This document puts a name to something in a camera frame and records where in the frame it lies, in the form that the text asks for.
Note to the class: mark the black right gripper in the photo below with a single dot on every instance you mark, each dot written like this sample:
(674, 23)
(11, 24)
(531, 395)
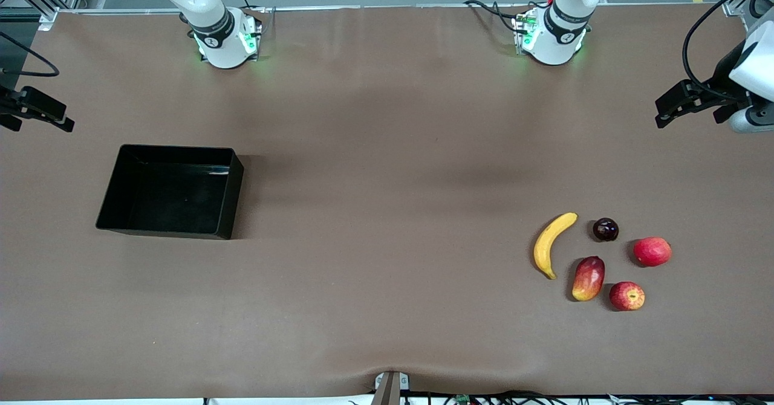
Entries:
(7, 99)

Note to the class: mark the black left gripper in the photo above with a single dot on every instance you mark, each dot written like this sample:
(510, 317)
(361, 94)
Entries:
(721, 82)

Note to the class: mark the black plastic box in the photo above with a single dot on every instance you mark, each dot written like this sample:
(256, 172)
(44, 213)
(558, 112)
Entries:
(172, 193)

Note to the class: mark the red yellow apple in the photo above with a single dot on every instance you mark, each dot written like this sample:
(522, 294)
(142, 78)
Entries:
(627, 296)

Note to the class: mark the yellow banana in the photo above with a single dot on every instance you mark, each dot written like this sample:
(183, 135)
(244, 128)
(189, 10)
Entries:
(547, 245)

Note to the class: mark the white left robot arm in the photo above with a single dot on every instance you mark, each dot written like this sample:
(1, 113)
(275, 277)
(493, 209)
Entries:
(562, 6)

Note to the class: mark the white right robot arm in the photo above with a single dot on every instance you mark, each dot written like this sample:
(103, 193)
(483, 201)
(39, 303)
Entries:
(211, 6)

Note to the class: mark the dark purple plum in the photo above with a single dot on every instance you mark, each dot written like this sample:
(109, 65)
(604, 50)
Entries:
(605, 230)

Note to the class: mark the red yellow mango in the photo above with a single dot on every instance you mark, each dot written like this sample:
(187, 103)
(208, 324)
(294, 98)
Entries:
(589, 278)

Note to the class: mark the brown table mat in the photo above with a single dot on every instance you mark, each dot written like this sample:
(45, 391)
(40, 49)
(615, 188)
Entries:
(387, 151)

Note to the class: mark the small green circuit board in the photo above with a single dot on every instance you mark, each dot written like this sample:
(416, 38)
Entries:
(462, 399)

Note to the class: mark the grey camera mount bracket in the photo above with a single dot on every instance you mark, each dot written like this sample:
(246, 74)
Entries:
(390, 390)

